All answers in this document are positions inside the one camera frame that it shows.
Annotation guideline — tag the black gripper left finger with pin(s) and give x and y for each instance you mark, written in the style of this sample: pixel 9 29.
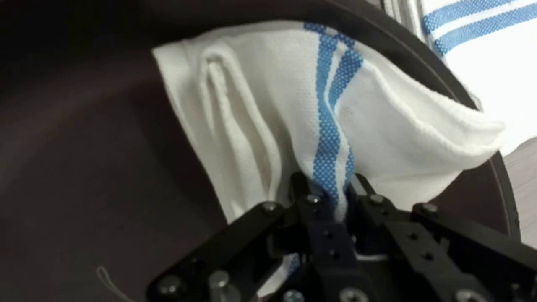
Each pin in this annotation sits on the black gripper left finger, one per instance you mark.
pixel 313 235

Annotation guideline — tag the neatly folded blue-striped towel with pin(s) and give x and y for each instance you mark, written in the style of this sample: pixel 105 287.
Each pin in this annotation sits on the neatly folded blue-striped towel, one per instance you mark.
pixel 493 72

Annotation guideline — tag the black non-stick frying pan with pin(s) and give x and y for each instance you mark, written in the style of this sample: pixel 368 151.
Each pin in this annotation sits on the black non-stick frying pan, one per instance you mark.
pixel 85 139

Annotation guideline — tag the white blue-striped kitchen towel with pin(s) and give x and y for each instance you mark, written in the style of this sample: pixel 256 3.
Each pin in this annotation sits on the white blue-striped kitchen towel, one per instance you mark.
pixel 253 111

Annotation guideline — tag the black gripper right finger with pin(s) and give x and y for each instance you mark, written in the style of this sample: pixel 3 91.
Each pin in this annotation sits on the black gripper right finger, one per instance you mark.
pixel 404 235

